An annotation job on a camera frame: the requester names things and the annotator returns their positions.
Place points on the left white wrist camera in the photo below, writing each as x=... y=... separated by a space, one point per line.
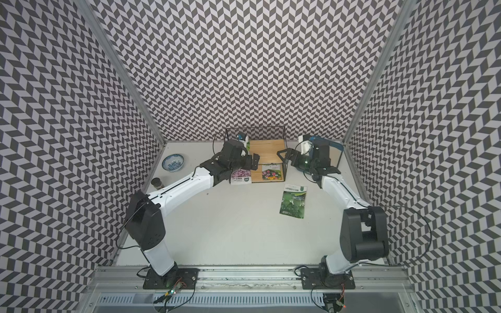
x=244 y=139

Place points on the black wire wooden shelf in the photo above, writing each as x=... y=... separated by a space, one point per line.
x=265 y=141

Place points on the left base wiring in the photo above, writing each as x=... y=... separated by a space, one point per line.
x=172 y=295

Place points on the teal plastic tray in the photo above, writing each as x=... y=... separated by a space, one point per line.
x=336 y=150

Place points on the small dark spice jar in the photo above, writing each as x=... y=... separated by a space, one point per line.
x=157 y=183

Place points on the right base wiring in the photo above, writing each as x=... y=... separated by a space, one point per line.
x=332 y=299

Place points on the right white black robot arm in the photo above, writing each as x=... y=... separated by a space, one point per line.
x=363 y=236

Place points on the base wiring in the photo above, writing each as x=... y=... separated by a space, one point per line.
x=332 y=299
x=172 y=295

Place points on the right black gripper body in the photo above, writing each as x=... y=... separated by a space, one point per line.
x=304 y=162

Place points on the green lotus seed bag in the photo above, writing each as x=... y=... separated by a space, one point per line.
x=293 y=201

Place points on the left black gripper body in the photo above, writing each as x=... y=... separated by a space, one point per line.
x=244 y=162

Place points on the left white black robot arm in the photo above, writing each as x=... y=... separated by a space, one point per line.
x=146 y=214

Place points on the aluminium front rail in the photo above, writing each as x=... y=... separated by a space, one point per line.
x=252 y=279

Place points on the purple flower seed bag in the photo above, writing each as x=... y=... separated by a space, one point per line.
x=241 y=177

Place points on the blue patterned ceramic bowl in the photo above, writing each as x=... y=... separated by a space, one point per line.
x=173 y=163

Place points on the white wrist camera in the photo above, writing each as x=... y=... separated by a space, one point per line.
x=304 y=144
x=244 y=139

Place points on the colourful flower seed bag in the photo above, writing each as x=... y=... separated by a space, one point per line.
x=272 y=172

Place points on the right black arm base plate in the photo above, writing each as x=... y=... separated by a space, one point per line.
x=317 y=279

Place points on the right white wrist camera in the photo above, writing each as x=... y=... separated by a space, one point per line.
x=304 y=144

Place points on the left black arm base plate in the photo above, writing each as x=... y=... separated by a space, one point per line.
x=186 y=277

